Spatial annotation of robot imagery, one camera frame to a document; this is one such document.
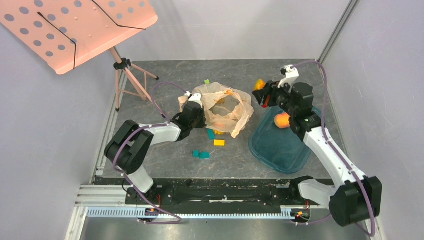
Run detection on orange fake fruit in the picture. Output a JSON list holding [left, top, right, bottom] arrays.
[[274, 112, 290, 129], [253, 79, 266, 91]]

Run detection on translucent orange plastic bag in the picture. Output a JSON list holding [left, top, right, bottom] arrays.
[[192, 82, 254, 139]]

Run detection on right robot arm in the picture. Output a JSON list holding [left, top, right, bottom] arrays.
[[252, 79, 383, 227]]

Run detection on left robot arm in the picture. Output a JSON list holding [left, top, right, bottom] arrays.
[[104, 100, 206, 204]]

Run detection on teal block near bag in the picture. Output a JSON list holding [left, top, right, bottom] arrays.
[[206, 128, 216, 140]]

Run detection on yellow orange toy piece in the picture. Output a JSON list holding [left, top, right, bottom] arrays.
[[213, 130, 224, 135]]

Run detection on yellow rectangular block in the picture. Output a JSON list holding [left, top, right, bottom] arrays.
[[213, 139, 226, 147]]

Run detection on teal cube block left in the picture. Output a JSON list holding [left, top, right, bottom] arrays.
[[192, 150, 200, 158]]

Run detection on teal cube block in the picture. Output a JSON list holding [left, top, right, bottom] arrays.
[[198, 151, 211, 159], [192, 150, 200, 158]]

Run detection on teal cube block right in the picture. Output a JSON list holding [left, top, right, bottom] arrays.
[[198, 151, 211, 159]]

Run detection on teal transparent plastic tray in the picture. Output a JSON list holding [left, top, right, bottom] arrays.
[[248, 107, 312, 174]]

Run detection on pink music stand tripod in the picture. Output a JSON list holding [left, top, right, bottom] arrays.
[[108, 47, 160, 112]]

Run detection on pink perforated music stand desk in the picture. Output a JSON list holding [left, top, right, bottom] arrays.
[[0, 0, 158, 75]]

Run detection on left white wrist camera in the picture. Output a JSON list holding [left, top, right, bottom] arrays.
[[184, 91, 204, 108]]

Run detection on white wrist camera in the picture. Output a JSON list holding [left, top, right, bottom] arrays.
[[184, 91, 204, 108], [277, 64, 300, 93]]

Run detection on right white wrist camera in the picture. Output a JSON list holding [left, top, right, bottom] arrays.
[[277, 64, 300, 93]]

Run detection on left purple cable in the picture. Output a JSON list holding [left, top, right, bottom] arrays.
[[112, 81, 183, 225]]

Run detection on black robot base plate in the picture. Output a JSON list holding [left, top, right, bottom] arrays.
[[125, 178, 315, 207]]

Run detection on aluminium frame rail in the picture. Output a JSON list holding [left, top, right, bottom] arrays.
[[64, 185, 133, 240]]

